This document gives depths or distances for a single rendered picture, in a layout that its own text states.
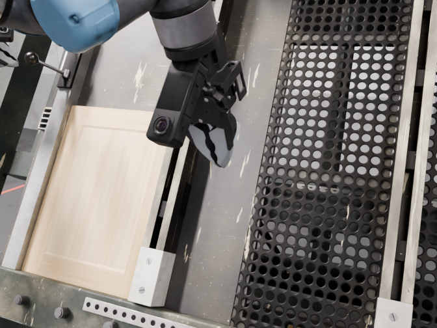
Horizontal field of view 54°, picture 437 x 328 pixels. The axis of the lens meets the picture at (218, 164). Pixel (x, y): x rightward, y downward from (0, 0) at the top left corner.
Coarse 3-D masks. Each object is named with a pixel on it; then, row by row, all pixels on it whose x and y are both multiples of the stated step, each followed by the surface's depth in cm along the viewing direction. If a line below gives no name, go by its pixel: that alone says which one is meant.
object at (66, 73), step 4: (28, 52) 120; (32, 52) 120; (28, 56) 119; (32, 56) 119; (36, 56) 120; (28, 60) 119; (32, 60) 119; (36, 60) 120; (32, 64) 120; (44, 64) 123; (48, 64) 123; (52, 68) 124; (56, 68) 125; (60, 72) 126; (64, 72) 126; (68, 72) 126; (64, 76) 126; (68, 76) 126
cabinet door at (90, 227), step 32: (96, 128) 122; (128, 128) 118; (64, 160) 122; (96, 160) 119; (128, 160) 115; (160, 160) 112; (64, 192) 119; (96, 192) 116; (128, 192) 112; (64, 224) 116; (96, 224) 113; (128, 224) 110; (32, 256) 116; (64, 256) 113; (96, 256) 110; (128, 256) 107; (96, 288) 107; (128, 288) 104
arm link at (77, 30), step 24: (48, 0) 38; (72, 0) 38; (96, 0) 39; (120, 0) 41; (144, 0) 43; (48, 24) 41; (72, 24) 39; (96, 24) 40; (120, 24) 42; (72, 48) 41
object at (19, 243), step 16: (80, 64) 128; (80, 80) 129; (64, 96) 126; (64, 112) 125; (48, 128) 125; (64, 128) 125; (48, 144) 123; (48, 160) 121; (32, 176) 121; (48, 176) 121; (32, 192) 120; (32, 208) 118; (16, 224) 118; (32, 224) 118; (16, 240) 117; (16, 256) 115
